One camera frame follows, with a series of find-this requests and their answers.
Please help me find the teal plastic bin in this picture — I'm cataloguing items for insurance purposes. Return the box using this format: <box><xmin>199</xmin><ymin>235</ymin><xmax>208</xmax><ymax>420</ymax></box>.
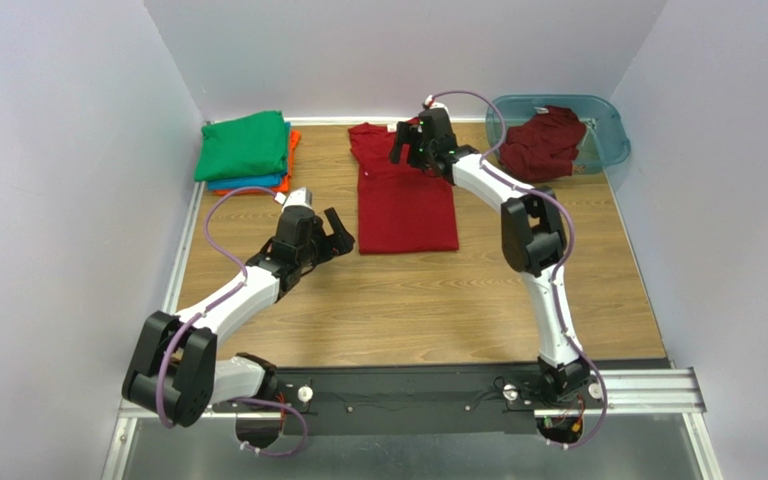
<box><xmin>485</xmin><ymin>94</ymin><xmax>632</xmax><ymax>182</ymax></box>

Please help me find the orange folded t shirt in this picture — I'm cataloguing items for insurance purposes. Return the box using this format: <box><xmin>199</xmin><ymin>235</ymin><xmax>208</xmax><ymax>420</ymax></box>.
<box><xmin>211</xmin><ymin>129</ymin><xmax>302</xmax><ymax>197</ymax></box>

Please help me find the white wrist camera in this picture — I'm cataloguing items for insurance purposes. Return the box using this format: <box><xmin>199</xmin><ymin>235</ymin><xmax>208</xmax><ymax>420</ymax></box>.
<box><xmin>422</xmin><ymin>95</ymin><xmax>448</xmax><ymax>111</ymax></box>
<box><xmin>274</xmin><ymin>187</ymin><xmax>313</xmax><ymax>210</ymax></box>

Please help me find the dark red t shirt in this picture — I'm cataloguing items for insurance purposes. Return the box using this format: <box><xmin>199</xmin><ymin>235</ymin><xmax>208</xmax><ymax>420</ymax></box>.
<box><xmin>498</xmin><ymin>105</ymin><xmax>587</xmax><ymax>183</ymax></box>

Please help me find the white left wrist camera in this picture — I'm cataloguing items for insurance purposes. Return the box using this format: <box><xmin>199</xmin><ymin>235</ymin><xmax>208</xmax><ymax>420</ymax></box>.
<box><xmin>274</xmin><ymin>187</ymin><xmax>313</xmax><ymax>210</ymax></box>

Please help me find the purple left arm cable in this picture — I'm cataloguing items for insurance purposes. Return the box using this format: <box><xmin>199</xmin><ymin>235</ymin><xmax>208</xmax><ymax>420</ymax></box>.
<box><xmin>156</xmin><ymin>186</ymin><xmax>309</xmax><ymax>459</ymax></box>

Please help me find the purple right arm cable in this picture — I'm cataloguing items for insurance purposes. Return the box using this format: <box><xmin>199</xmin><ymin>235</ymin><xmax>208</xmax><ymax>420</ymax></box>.
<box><xmin>423</xmin><ymin>90</ymin><xmax>610</xmax><ymax>451</ymax></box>

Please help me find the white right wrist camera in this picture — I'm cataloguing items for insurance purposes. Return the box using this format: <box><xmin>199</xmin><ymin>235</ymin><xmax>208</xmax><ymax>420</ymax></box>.
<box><xmin>422</xmin><ymin>95</ymin><xmax>448</xmax><ymax>111</ymax></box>

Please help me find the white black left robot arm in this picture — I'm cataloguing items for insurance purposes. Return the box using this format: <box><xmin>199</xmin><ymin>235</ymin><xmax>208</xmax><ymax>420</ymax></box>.
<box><xmin>121</xmin><ymin>205</ymin><xmax>355</xmax><ymax>428</ymax></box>

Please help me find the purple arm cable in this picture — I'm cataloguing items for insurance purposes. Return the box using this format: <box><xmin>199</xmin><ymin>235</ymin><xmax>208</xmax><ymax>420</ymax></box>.
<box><xmin>156</xmin><ymin>186</ymin><xmax>309</xmax><ymax>459</ymax></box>
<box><xmin>423</xmin><ymin>90</ymin><xmax>610</xmax><ymax>451</ymax></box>

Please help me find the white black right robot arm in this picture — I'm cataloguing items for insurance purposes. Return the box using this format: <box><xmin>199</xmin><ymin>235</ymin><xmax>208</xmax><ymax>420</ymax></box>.
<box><xmin>389</xmin><ymin>107</ymin><xmax>591</xmax><ymax>403</ymax></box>

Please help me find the green folded t shirt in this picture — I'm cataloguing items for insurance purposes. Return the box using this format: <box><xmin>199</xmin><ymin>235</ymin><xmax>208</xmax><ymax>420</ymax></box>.
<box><xmin>194</xmin><ymin>110</ymin><xmax>289</xmax><ymax>182</ymax></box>

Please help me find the blue folded t shirt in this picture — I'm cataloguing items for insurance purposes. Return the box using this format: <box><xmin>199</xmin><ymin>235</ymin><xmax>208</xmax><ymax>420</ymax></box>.
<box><xmin>206</xmin><ymin>122</ymin><xmax>292</xmax><ymax>193</ymax></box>

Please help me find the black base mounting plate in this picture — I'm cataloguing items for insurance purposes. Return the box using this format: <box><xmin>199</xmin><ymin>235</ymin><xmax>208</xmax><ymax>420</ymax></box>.
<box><xmin>212</xmin><ymin>362</ymin><xmax>605</xmax><ymax>437</ymax></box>

